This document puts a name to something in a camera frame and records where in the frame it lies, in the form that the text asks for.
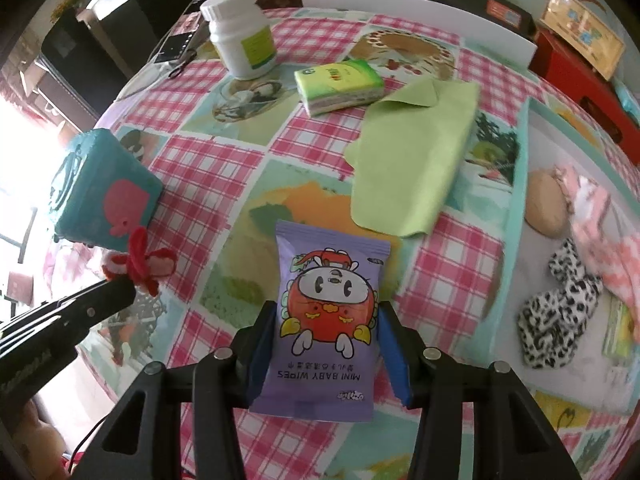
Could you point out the beige round sponge ball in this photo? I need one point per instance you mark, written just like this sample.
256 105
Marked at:
545 206

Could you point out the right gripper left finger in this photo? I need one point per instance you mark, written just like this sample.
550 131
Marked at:
140 438

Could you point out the tan cartoon suitcase box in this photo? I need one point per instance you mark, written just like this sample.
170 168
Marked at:
599 45

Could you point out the red gift box with handle slot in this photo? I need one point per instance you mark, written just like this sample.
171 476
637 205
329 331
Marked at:
561 65

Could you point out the blue wet wipes pack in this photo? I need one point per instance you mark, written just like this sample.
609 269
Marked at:
627 100

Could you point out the green tissue pack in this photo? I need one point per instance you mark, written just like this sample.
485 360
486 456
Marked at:
335 86
618 342

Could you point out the teal square toy box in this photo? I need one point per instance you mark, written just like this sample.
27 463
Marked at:
101 193

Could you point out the red yarn bow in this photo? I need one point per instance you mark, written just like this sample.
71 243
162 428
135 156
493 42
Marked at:
145 268

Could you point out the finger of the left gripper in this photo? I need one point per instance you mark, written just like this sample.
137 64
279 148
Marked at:
98 302

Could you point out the pink white zigzag cloth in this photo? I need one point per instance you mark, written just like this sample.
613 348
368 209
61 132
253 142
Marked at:
617 263

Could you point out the black box with gauge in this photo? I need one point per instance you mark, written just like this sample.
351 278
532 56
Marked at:
501 12

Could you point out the white pill bottle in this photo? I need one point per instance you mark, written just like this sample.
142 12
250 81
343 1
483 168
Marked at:
241 35

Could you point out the teal shallow tray box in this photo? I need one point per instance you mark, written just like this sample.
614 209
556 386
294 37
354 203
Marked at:
591 379

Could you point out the leopard print scrunchie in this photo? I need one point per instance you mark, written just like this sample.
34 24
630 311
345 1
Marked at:
551 323

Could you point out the purple baby wipes pack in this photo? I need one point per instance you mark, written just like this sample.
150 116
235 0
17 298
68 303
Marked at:
324 348

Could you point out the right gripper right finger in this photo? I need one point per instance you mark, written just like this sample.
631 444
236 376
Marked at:
513 438

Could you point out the black smartphone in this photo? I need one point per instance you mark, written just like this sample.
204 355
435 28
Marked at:
189 32

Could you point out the pink fabric scrunchie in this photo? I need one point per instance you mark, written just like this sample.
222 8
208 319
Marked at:
586 200

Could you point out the light green microfiber cloth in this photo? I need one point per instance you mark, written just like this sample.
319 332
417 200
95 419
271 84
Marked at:
410 146

